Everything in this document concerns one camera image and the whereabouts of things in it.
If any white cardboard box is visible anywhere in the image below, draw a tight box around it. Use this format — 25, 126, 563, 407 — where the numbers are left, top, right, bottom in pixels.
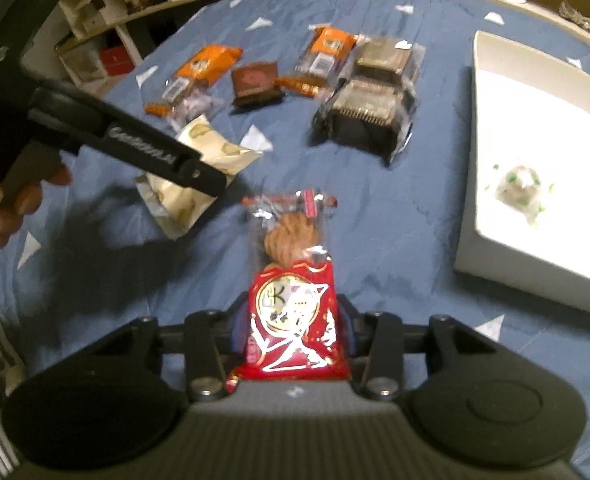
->
454, 30, 590, 322

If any small grey ornament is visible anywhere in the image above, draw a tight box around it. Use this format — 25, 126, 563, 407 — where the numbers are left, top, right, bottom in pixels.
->
559, 1, 590, 35

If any green white wrapped candy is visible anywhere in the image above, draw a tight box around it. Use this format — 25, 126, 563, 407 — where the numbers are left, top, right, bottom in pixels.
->
492, 161, 556, 227

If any person's left hand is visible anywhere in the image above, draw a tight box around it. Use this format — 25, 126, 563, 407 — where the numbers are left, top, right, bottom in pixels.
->
0, 140, 72, 251

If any cream wooden shelf unit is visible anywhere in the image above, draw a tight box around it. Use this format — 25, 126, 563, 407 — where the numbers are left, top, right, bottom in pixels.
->
52, 0, 590, 68

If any red snack packet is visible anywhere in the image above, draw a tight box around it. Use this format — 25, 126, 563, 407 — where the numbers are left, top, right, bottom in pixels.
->
225, 187, 352, 394

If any cream snack packet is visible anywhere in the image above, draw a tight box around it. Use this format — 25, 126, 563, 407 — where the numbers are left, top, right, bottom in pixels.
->
135, 114, 265, 240

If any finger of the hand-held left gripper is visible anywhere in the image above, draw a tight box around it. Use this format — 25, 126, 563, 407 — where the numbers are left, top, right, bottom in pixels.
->
172, 155, 229, 197

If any clear-wrapped dark pastry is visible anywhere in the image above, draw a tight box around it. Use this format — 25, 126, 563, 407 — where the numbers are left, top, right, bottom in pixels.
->
350, 37, 426, 83
314, 77, 416, 163

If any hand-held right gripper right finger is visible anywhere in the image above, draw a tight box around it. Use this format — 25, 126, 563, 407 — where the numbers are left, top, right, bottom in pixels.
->
339, 294, 476, 404

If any brown snack packet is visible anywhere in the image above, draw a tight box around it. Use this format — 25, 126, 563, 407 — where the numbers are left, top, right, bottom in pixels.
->
230, 61, 285, 109

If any orange snack packet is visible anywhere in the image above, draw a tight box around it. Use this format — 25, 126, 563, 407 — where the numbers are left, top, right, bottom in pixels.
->
162, 45, 244, 107
296, 26, 360, 86

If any red box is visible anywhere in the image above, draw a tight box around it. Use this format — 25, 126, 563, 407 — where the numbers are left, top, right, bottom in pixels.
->
99, 46, 135, 77

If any blue quilted blanket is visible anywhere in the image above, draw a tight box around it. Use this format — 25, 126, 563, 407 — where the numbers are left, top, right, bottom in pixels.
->
0, 0, 590, 480

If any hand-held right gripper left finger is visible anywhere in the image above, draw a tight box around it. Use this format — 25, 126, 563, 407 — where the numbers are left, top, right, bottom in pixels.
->
125, 294, 252, 404

